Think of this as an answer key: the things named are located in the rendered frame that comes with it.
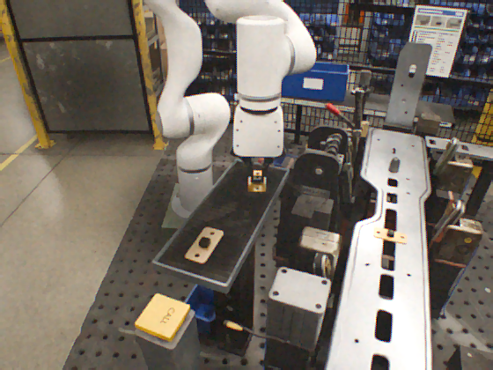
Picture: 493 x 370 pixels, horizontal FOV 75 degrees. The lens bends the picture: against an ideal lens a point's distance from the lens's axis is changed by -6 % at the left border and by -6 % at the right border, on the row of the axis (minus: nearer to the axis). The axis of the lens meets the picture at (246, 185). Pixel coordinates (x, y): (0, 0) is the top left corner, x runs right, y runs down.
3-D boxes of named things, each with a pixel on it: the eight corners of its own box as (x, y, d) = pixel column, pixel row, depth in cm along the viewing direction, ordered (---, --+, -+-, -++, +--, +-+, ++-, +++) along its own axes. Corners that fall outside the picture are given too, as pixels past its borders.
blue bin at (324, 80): (344, 101, 155) (349, 73, 148) (279, 95, 161) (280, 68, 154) (344, 90, 168) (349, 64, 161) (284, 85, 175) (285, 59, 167)
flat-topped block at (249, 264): (243, 357, 90) (241, 235, 64) (216, 347, 92) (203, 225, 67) (255, 327, 97) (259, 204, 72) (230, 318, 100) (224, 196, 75)
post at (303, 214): (296, 321, 99) (312, 217, 76) (279, 316, 100) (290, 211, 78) (300, 307, 103) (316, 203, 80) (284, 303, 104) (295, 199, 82)
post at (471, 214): (482, 222, 135) (512, 162, 119) (455, 217, 138) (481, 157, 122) (480, 213, 140) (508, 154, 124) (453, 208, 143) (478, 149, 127)
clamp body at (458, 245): (445, 325, 97) (493, 240, 77) (403, 314, 100) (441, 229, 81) (442, 301, 104) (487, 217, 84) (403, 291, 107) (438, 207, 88)
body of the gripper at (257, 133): (231, 107, 64) (232, 159, 70) (286, 108, 63) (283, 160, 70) (234, 93, 70) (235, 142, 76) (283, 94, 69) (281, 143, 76)
